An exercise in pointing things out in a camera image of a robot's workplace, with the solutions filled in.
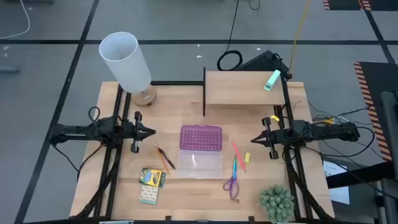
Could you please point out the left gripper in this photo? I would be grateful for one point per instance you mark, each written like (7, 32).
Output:
(136, 137)

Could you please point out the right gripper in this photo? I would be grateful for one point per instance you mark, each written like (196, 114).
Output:
(273, 138)

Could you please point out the orange pencil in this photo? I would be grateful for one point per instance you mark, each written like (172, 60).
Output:
(161, 158)

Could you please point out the yellow green crayon box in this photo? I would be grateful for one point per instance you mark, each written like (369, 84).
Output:
(151, 177)

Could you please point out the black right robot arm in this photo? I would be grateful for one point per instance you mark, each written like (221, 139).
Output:
(326, 132)

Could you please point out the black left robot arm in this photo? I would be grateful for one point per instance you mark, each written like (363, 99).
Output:
(102, 129)

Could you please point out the small yellow eraser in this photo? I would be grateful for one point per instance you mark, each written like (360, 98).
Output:
(247, 157)

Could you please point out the clear pencil case purple lid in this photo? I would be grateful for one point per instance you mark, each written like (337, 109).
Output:
(200, 138)

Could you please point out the wooden shelf black legs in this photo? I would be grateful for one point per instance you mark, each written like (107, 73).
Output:
(239, 88)

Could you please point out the mint green stapler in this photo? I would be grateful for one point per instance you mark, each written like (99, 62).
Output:
(272, 80)

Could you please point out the artificial green plant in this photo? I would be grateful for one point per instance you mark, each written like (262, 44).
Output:
(276, 203)

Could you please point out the white lamp wooden base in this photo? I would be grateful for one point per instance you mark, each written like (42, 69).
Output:
(124, 59)

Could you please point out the black computer box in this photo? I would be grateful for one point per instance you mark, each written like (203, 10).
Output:
(261, 62)

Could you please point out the white paper sheet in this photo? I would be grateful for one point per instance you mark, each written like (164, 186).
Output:
(337, 186)

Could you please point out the black mat hazard stripe edge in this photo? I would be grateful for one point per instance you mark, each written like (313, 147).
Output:
(345, 3)
(381, 77)

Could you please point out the black aluminium frame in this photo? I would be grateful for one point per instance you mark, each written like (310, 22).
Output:
(109, 174)
(298, 180)

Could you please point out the grey metal stand post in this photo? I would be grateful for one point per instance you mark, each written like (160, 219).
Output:
(390, 124)

